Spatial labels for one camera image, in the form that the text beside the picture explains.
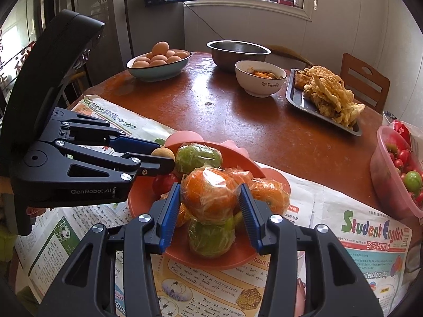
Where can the white window sill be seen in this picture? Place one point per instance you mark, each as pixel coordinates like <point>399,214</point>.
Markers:
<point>248,6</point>

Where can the large green tomato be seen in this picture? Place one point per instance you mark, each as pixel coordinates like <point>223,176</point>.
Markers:
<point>413,181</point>

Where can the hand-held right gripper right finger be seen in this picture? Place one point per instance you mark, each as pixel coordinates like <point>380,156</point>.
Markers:
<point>251,218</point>

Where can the grey refrigerator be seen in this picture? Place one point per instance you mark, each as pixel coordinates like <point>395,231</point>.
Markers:
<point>148,33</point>

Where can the stainless steel bowl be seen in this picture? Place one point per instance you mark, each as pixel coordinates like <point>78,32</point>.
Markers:
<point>231,59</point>

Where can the small olive green fruit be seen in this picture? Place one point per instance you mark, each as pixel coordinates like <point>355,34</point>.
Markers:
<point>391,147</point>

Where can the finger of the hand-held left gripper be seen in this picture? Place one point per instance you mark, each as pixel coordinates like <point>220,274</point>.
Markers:
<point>132,143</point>
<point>158,165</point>

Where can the newspaper with cartoon pages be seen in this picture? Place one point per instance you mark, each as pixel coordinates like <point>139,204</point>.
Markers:
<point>66,244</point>

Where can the small red box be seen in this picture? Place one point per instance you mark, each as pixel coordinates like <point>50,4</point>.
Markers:
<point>286,1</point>

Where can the heap of cherry tomatoes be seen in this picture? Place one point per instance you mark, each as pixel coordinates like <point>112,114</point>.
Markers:
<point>403,155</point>

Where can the red paper door decoration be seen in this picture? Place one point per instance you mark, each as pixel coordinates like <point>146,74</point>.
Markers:
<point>21,59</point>

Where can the wooden slat-back chair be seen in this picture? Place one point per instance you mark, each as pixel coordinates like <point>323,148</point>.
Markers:
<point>350,69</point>

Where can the red tomato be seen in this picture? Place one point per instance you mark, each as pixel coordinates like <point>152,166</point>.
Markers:
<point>165,185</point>

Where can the white bowl with heart print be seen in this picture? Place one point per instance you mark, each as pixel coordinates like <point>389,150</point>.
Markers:
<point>257,86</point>

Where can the orange stewed food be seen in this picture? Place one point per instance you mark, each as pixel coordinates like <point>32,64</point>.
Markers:
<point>262,72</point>

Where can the teal ceramic bowl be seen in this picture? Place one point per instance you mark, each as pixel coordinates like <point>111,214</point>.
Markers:
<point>158,72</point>

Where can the red package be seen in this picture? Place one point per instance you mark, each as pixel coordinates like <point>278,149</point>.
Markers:
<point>401,130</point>

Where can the pile of brown eggs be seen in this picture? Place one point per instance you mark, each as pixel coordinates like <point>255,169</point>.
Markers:
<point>160,48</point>

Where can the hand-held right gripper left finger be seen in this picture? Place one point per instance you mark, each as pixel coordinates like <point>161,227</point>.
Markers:
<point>168,218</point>

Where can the wooden curved-back chair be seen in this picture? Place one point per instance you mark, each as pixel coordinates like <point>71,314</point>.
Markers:
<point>290,52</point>

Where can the plastic-wrapped green citrus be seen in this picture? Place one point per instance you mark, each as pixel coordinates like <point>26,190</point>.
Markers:
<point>211,239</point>
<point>198,158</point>

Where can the pink plastic basin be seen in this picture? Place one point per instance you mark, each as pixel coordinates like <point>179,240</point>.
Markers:
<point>380,178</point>

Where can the dark baking tray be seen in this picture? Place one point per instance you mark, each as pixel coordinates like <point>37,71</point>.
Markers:
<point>297,99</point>

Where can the orange plastic plate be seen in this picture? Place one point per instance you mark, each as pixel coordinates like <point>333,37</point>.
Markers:
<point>142,204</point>

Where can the person's right hand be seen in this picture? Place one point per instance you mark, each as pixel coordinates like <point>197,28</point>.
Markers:
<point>300,297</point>

